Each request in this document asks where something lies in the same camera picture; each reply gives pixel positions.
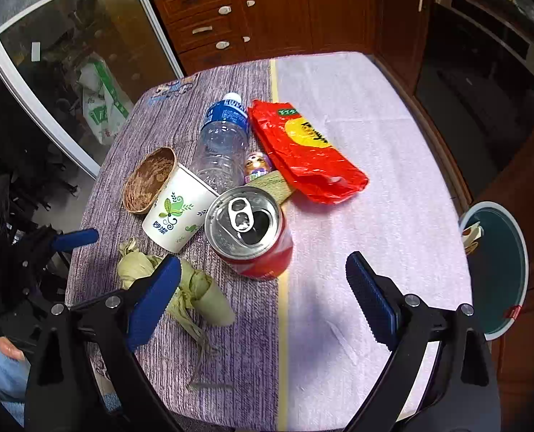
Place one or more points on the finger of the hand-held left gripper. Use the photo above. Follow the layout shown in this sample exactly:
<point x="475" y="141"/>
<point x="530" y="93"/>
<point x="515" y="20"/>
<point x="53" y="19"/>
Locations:
<point x="75" y="239"/>
<point x="50" y="290"/>

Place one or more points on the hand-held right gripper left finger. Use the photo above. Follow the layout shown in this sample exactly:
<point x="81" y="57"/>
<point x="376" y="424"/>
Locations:
<point x="156" y="297"/>

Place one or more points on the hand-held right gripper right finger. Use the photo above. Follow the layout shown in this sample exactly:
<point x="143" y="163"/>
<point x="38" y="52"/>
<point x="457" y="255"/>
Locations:
<point x="372" y="301"/>

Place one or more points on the leaf-wrapped rice dumpling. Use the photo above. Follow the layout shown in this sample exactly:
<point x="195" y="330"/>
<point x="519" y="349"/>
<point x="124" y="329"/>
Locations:
<point x="134" y="265"/>
<point x="204" y="297"/>

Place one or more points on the white green-print paper cup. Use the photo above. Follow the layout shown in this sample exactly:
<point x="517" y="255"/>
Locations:
<point x="177" y="211"/>

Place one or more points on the red soda can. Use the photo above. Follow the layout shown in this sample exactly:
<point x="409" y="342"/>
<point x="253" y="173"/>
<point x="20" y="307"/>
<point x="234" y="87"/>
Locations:
<point x="244" y="216"/>

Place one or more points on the white orange wrapper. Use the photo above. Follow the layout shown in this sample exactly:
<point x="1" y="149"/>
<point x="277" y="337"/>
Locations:
<point x="473" y="236"/>

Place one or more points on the teal round trash bin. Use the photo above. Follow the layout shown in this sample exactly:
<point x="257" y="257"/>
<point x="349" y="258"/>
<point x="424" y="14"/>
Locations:
<point x="496" y="270"/>

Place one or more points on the red snack bag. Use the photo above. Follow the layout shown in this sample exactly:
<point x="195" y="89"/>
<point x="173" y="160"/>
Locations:
<point x="303" y="153"/>

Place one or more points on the small purple jelly cup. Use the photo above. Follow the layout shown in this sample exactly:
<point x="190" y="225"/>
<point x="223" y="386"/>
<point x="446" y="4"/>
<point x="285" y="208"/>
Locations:
<point x="257" y="166"/>

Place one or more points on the clear plastic water bottle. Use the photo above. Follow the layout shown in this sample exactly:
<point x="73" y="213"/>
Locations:
<point x="219" y="144"/>

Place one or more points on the person's left hand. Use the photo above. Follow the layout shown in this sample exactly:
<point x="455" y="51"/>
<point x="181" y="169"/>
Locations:
<point x="8" y="348"/>

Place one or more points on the black office chair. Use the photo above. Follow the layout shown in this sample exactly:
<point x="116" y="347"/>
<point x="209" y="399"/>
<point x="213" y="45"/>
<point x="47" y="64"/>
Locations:
<point x="41" y="175"/>

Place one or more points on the person's blue jeans leg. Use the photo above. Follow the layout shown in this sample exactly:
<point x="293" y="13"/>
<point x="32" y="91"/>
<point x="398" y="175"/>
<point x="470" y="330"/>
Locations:
<point x="1" y="382"/>

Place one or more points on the green and white bag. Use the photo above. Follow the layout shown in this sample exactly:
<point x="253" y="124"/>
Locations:
<point x="104" y="99"/>

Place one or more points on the glass sliding door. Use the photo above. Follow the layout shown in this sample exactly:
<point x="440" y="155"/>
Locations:
<point x="46" y="18"/>

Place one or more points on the black oven door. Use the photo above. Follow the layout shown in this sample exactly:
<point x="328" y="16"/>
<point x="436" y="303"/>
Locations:
<point x="474" y="99"/>

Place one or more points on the wooden cabinet with drawers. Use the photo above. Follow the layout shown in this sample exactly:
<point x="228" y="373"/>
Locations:
<point x="271" y="9"/>

